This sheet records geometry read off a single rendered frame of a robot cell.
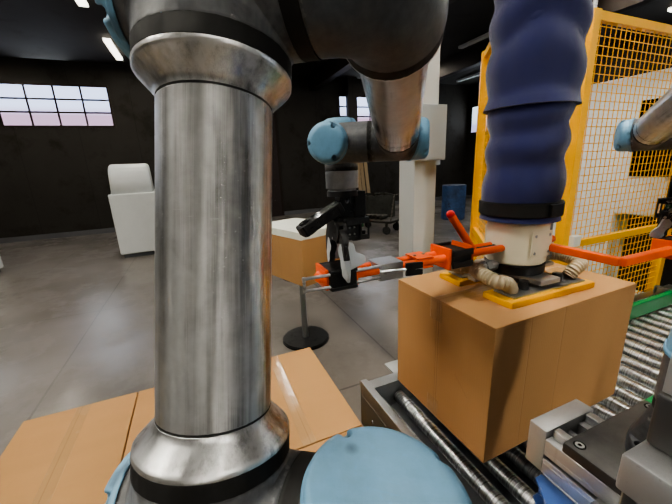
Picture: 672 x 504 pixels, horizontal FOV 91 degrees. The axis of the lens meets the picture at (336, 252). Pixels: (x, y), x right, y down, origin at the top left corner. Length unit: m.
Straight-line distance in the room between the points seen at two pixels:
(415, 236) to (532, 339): 1.23
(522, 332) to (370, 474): 0.74
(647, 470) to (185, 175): 0.39
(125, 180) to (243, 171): 6.63
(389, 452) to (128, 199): 6.63
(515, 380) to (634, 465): 0.68
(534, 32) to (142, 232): 6.45
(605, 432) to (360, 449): 0.52
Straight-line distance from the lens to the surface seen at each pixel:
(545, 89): 1.04
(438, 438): 1.35
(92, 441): 1.63
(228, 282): 0.24
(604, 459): 0.69
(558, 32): 1.06
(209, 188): 0.24
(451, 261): 0.94
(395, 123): 0.48
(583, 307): 1.15
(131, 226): 6.84
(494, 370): 0.94
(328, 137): 0.62
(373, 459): 0.28
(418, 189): 2.06
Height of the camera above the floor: 1.47
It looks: 15 degrees down
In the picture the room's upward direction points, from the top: 2 degrees counter-clockwise
